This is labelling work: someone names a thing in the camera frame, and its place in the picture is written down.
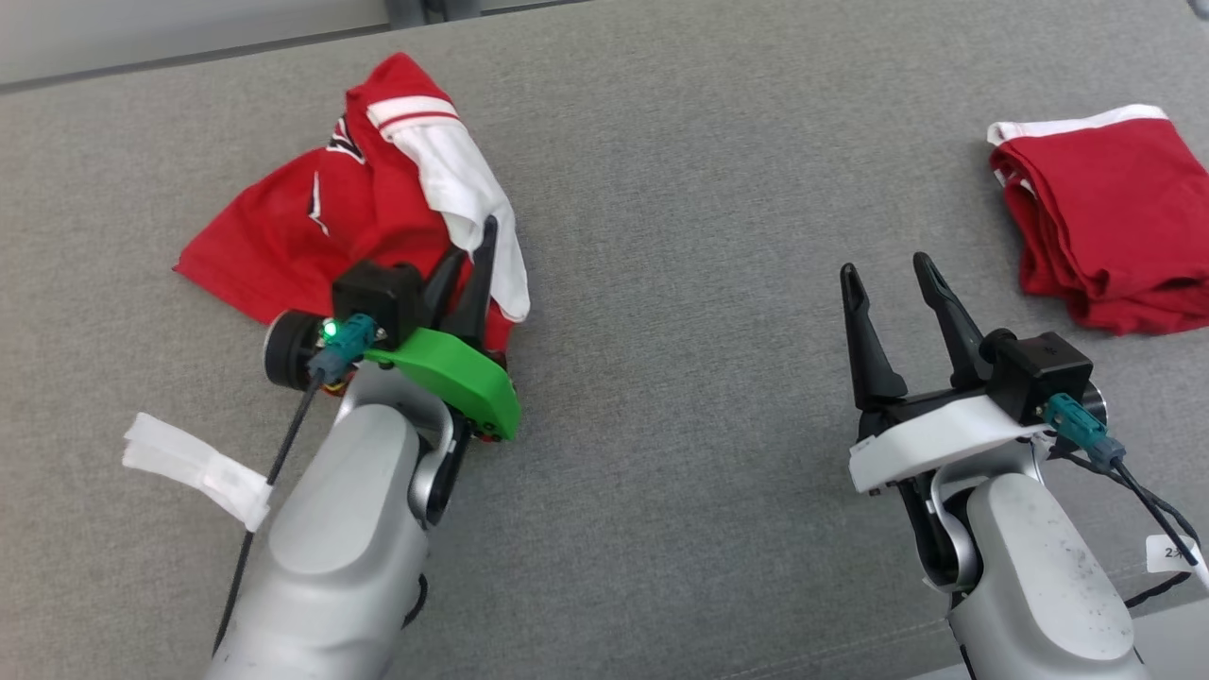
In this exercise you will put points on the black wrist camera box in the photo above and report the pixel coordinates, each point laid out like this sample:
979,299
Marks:
383,293
1039,368

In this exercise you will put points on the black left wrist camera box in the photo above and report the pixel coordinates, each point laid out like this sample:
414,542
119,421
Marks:
383,293

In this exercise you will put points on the black left gripper motor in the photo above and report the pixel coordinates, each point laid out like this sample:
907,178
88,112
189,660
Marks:
288,349

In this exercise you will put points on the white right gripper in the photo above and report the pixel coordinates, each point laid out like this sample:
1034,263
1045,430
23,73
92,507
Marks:
935,434

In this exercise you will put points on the red and white basketball jersey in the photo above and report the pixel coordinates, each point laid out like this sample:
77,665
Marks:
359,217

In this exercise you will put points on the folded red garment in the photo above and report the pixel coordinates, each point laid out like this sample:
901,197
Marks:
1105,217

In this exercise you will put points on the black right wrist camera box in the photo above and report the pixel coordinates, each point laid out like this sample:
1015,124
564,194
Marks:
1039,368

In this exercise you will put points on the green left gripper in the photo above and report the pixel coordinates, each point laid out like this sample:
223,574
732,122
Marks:
463,378

